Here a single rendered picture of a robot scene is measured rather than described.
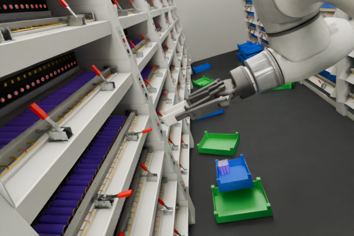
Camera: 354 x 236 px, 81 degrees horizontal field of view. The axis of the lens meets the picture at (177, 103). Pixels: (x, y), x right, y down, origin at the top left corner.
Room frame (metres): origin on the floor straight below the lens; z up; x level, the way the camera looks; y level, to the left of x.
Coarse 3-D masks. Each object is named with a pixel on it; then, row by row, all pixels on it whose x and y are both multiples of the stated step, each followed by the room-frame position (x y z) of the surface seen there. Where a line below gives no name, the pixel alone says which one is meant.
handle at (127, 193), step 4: (120, 192) 0.38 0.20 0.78; (124, 192) 0.38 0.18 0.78; (128, 192) 0.37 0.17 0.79; (132, 192) 0.38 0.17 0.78; (104, 196) 0.38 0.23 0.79; (108, 196) 0.39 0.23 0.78; (112, 196) 0.38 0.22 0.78; (116, 196) 0.38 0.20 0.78; (120, 196) 0.37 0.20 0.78; (124, 196) 0.37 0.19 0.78
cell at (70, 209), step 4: (48, 208) 0.38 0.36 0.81; (52, 208) 0.38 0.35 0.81; (56, 208) 0.38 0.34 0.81; (60, 208) 0.38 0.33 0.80; (64, 208) 0.38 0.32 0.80; (68, 208) 0.38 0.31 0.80; (72, 208) 0.37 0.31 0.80; (48, 212) 0.38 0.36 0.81; (52, 212) 0.37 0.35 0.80; (56, 212) 0.37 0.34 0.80; (60, 212) 0.37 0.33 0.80; (64, 212) 0.37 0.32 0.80; (68, 212) 0.37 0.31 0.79; (72, 212) 0.37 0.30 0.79; (72, 216) 0.36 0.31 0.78
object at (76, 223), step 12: (132, 120) 0.76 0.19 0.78; (120, 132) 0.67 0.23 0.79; (120, 144) 0.61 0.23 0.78; (108, 156) 0.54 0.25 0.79; (120, 156) 0.55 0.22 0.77; (108, 168) 0.50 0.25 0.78; (96, 180) 0.45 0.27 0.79; (96, 192) 0.42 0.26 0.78; (84, 204) 0.38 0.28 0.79; (84, 216) 0.35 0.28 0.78; (72, 228) 0.32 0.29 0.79
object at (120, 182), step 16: (112, 112) 0.85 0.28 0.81; (128, 112) 0.82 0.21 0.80; (144, 112) 0.82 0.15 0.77; (144, 128) 0.72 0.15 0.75; (128, 144) 0.62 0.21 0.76; (128, 160) 0.54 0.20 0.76; (112, 176) 0.48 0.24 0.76; (128, 176) 0.49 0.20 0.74; (112, 192) 0.42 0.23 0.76; (112, 208) 0.38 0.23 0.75; (96, 224) 0.34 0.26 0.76; (112, 224) 0.35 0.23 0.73
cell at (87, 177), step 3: (72, 174) 0.48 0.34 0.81; (75, 174) 0.48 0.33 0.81; (78, 174) 0.48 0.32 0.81; (81, 174) 0.48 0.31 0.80; (84, 174) 0.48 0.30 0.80; (87, 174) 0.48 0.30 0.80; (90, 174) 0.48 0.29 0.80; (93, 174) 0.48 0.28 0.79; (72, 177) 0.48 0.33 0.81; (75, 177) 0.48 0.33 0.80; (78, 177) 0.47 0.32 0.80; (81, 177) 0.47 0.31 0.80; (84, 177) 0.47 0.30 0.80; (87, 177) 0.47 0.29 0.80; (90, 177) 0.47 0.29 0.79
